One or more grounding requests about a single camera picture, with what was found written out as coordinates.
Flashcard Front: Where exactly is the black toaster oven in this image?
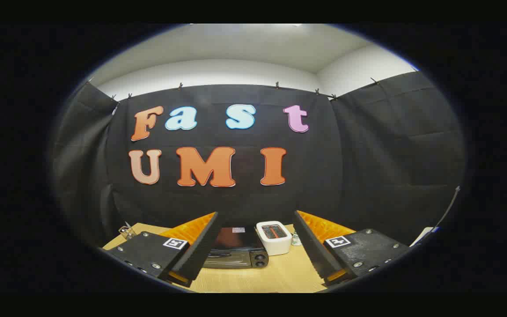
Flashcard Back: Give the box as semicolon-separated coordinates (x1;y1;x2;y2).
202;226;270;269

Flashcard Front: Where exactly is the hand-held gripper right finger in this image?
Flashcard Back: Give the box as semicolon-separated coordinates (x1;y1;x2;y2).
293;210;411;287

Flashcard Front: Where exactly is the wire mesh holder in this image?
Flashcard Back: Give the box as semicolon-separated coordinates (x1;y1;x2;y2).
118;221;138;240

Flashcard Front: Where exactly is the white pop-up toaster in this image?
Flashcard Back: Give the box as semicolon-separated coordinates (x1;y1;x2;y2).
256;221;293;256

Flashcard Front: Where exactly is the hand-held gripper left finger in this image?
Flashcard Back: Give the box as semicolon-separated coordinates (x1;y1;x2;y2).
108;211;219;288

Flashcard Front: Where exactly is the thin grey cable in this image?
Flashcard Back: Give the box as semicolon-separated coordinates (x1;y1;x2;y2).
436;185;462;228

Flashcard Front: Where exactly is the white board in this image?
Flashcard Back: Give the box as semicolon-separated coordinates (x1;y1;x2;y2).
410;226;440;247

